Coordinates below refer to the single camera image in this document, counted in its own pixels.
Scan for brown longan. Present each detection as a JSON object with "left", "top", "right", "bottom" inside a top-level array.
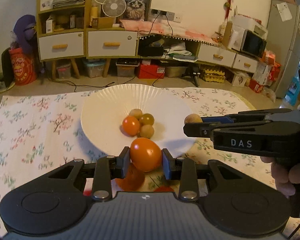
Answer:
[{"left": 184, "top": 114, "right": 203, "bottom": 124}]

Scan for small orange mandarin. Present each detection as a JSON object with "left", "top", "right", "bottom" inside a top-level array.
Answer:
[{"left": 115, "top": 163, "right": 145, "bottom": 192}]

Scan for orange tomato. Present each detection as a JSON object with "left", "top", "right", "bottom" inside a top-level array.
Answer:
[
  {"left": 130, "top": 138, "right": 162, "bottom": 172},
  {"left": 122, "top": 115, "right": 140, "bottom": 137}
]

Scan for yellow-brown longan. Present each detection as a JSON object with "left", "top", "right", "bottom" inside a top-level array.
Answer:
[{"left": 139, "top": 125, "right": 154, "bottom": 139}]

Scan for brownish yellow tomato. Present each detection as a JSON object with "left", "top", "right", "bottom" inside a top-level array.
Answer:
[{"left": 139, "top": 113, "right": 154, "bottom": 126}]

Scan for tan longan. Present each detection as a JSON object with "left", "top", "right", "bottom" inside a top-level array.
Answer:
[{"left": 129, "top": 108, "right": 143, "bottom": 120}]

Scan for red tomato with stem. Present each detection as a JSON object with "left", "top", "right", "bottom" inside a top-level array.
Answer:
[{"left": 154, "top": 186, "right": 174, "bottom": 192}]

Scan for person right hand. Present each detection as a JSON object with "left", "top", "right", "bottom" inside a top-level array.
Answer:
[{"left": 261, "top": 157, "right": 300, "bottom": 197}]

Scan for white ribbed plate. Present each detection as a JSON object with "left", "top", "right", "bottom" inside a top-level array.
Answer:
[{"left": 81, "top": 84, "right": 194, "bottom": 157}]

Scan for microwave oven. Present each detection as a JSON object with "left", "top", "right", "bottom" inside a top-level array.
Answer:
[{"left": 228, "top": 25, "right": 267, "bottom": 57}]

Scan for red box under bench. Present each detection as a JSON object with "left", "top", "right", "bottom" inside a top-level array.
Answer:
[{"left": 136, "top": 64, "right": 165, "bottom": 79}]

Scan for grey refrigerator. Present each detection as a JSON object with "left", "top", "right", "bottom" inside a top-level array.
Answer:
[{"left": 267, "top": 0, "right": 300, "bottom": 98}]

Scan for low wooden tv bench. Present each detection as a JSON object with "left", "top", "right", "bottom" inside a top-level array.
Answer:
[{"left": 137, "top": 33, "right": 261, "bottom": 74}]

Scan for pink cloth on bench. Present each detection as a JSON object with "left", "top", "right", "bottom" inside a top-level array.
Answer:
[{"left": 120, "top": 20, "right": 218, "bottom": 46}]

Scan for orange red drum bucket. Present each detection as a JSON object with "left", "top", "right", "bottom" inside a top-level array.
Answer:
[{"left": 8, "top": 48, "right": 37, "bottom": 86}]

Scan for wooden cabinet white drawers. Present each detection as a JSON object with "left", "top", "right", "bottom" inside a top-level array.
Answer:
[{"left": 37, "top": 0, "right": 138, "bottom": 79}]

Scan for framed cat picture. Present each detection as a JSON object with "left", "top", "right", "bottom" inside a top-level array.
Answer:
[{"left": 120, "top": 0, "right": 152, "bottom": 21}]

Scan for white desk fan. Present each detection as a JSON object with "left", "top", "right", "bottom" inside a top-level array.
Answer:
[{"left": 102, "top": 0, "right": 127, "bottom": 23}]

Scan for purple plush toy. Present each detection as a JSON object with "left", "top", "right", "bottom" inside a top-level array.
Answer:
[{"left": 13, "top": 15, "right": 36, "bottom": 54}]

